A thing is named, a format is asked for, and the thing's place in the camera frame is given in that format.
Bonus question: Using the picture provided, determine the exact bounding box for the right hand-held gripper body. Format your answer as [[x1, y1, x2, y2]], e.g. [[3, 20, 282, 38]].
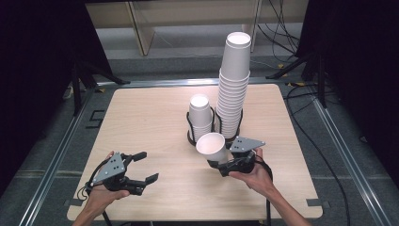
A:
[[217, 135, 266, 178]]

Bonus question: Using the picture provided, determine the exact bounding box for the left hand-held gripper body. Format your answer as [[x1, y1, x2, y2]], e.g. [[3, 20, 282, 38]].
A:
[[91, 152, 147, 197]]

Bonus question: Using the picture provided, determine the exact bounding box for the white paper cup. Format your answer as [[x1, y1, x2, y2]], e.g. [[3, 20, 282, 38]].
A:
[[195, 132, 229, 163]]

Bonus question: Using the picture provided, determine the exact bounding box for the black wire cup holder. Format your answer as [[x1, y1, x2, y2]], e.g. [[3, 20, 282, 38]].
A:
[[214, 107, 245, 150], [185, 106, 217, 148]]

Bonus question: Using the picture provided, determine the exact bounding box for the short stack of white cups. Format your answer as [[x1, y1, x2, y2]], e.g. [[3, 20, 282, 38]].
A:
[[187, 93, 214, 142]]

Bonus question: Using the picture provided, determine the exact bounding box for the tall stack of white cups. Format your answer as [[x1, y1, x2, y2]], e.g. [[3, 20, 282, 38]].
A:
[[215, 31, 252, 139]]

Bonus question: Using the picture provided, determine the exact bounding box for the person's right hand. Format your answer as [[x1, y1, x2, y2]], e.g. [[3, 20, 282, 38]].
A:
[[228, 147, 275, 198]]

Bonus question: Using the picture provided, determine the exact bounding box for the person's left hand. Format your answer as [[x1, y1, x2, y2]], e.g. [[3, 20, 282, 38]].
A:
[[84, 150, 132, 216]]

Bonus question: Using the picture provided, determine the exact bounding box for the black metal stand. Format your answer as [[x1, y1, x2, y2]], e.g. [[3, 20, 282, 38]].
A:
[[265, 52, 327, 109], [71, 57, 132, 118]]

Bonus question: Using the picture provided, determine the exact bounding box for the dark curtain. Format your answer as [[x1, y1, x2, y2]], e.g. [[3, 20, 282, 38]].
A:
[[295, 0, 399, 180], [0, 0, 114, 196]]

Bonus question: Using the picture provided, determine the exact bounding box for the light wooden shelf unit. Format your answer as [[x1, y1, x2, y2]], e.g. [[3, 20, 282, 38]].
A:
[[85, 0, 311, 57]]

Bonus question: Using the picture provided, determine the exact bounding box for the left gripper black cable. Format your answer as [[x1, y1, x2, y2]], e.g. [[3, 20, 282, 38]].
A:
[[76, 166, 113, 226]]

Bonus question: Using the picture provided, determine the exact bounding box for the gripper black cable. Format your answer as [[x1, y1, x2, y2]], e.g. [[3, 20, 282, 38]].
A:
[[76, 166, 113, 226], [255, 154, 275, 226]]

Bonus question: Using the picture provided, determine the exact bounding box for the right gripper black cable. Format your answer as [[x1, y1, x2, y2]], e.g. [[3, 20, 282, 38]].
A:
[[255, 154, 275, 226]]

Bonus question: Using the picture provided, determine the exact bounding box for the metal floor rail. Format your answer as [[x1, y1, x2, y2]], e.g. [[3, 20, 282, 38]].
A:
[[96, 76, 311, 89], [312, 97, 393, 226], [18, 88, 96, 226]]

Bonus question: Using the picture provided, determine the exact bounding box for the long black floor cable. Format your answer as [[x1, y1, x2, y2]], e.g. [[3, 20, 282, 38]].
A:
[[283, 82, 352, 226]]

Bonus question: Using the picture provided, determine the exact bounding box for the bundle of black cables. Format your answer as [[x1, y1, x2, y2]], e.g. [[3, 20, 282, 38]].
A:
[[257, 0, 300, 64]]

